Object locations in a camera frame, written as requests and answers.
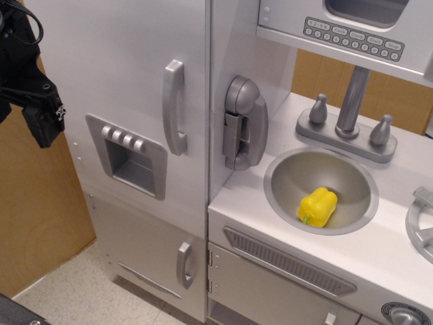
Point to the silver fridge door handle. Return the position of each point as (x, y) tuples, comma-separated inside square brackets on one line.
[(173, 81)]

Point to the silver lower door handle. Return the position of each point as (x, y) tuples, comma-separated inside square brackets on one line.
[(183, 278)]

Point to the silver ice water dispenser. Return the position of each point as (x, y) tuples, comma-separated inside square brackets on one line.
[(130, 158)]

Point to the brown cardboard backing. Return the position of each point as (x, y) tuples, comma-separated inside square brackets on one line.
[(409, 103)]

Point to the white toy kitchen cabinet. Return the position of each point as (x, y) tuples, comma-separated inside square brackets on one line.
[(379, 258)]

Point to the yellow toy bell pepper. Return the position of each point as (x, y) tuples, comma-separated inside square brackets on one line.
[(316, 208)]

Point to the white fridge door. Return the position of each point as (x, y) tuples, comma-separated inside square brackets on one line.
[(107, 59)]

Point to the white lower freezer door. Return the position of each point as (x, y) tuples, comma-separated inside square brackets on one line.
[(143, 249)]

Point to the silver stove burner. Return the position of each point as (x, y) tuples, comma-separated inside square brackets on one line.
[(418, 223)]

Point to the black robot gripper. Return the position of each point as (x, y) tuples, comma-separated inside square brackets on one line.
[(22, 82)]

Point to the silver oven knob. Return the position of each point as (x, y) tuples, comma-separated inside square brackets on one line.
[(400, 314)]

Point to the brown wooden board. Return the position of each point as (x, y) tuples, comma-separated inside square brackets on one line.
[(44, 220)]

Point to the black case corner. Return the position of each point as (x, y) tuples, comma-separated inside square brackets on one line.
[(15, 314)]

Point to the toy microwave with keypad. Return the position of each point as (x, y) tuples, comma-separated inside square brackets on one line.
[(391, 37)]

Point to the silver vent grille panel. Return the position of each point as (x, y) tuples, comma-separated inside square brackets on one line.
[(289, 264)]

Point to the grey toy wall phone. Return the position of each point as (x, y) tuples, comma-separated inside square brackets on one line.
[(246, 125)]

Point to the silver round sink bowl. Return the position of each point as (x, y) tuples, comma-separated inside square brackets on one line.
[(297, 173)]

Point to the silver toy faucet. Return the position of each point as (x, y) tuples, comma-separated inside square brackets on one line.
[(342, 130)]

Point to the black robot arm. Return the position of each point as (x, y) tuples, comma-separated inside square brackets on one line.
[(8, 4)]

